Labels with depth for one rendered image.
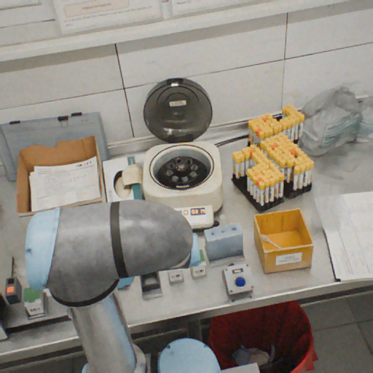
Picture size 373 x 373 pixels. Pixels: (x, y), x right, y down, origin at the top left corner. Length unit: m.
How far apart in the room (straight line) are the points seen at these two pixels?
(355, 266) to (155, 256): 0.87
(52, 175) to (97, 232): 1.04
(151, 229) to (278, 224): 0.85
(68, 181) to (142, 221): 1.01
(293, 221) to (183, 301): 0.39
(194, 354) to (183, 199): 0.60
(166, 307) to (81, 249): 0.74
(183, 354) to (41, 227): 0.45
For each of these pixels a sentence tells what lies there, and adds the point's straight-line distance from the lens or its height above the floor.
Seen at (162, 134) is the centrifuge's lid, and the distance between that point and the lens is 1.80.
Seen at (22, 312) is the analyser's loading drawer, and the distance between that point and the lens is 1.55.
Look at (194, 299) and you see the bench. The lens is 1.51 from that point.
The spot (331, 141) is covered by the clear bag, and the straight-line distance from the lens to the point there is 1.88.
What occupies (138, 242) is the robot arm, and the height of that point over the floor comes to 1.54.
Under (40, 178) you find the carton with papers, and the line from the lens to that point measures 1.83.
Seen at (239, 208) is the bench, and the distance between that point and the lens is 1.71.
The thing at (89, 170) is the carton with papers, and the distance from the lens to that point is 1.81.
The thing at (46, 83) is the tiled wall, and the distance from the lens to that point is 1.76.
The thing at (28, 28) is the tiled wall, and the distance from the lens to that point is 1.67.
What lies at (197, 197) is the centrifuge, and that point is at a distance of 1.61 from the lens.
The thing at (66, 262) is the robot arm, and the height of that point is 1.53.
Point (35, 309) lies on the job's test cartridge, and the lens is 1.50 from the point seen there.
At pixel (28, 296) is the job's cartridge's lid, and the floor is 0.98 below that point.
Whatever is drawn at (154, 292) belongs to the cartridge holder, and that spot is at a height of 0.89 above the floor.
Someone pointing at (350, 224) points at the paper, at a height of 0.89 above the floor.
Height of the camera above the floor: 2.15
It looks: 45 degrees down
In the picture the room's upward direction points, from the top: 7 degrees counter-clockwise
